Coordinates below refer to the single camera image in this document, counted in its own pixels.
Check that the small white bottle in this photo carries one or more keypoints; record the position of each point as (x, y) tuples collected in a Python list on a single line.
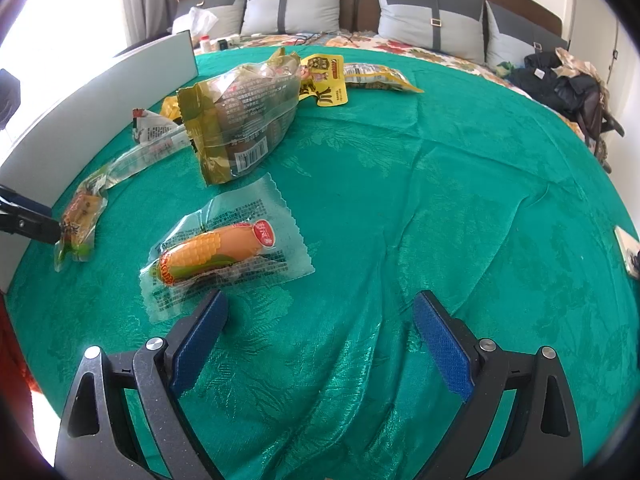
[(205, 44)]

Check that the white phone on table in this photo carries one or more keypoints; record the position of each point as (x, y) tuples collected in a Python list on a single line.
[(629, 249)]

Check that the far right grey pillow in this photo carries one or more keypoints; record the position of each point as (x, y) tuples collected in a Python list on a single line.
[(511, 38)]

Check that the olive green snack bag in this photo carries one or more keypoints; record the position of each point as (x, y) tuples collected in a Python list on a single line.
[(236, 119)]

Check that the clear long snack packet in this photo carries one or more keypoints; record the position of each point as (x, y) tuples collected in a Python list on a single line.
[(136, 160)]

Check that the white cartoon girl packet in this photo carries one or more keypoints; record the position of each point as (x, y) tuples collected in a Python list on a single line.
[(148, 126)]

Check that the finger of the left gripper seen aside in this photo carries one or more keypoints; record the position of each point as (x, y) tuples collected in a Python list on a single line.
[(25, 217)]

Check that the white plastic bag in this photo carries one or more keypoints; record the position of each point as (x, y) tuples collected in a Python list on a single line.
[(200, 22)]

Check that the yellow red chicken feet bag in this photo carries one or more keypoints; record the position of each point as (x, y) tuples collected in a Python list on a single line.
[(323, 79)]

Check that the grey pillow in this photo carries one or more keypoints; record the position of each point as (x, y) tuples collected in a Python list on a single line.
[(229, 12), (453, 27), (511, 38), (289, 17)]

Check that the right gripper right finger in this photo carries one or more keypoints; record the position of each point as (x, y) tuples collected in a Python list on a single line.
[(517, 419)]

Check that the yellow grey peanut bag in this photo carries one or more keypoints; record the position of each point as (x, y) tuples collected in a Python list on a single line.
[(377, 77)]

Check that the green patterned tablecloth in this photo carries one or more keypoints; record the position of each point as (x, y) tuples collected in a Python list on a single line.
[(465, 188)]

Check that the corn sausage clear packet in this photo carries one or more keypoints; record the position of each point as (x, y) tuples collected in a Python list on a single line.
[(248, 234)]

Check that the long yellow snack pouch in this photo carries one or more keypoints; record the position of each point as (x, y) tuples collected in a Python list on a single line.
[(170, 108)]

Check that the white cardboard box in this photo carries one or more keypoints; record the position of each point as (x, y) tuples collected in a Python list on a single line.
[(50, 154)]

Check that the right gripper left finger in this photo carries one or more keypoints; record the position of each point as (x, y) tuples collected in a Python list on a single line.
[(97, 439)]

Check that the beige patterned cloth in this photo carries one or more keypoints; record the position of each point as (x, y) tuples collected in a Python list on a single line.
[(570, 67)]

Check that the brown green snack packet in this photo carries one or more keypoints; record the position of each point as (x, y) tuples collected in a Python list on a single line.
[(78, 227)]

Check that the far left grey pillow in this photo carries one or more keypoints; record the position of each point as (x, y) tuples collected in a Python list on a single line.
[(229, 12)]

